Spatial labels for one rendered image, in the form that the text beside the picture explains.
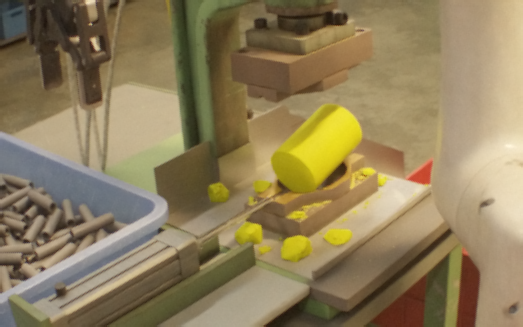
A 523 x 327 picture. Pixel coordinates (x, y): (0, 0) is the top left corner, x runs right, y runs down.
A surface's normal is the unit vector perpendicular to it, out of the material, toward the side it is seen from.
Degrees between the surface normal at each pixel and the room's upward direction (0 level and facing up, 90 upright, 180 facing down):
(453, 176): 58
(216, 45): 90
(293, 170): 106
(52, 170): 81
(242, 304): 0
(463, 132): 85
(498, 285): 90
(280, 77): 90
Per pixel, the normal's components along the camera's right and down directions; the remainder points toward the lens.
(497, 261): -0.90, 0.22
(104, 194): -0.66, 0.22
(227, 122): 0.76, 0.22
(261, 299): -0.07, -0.90
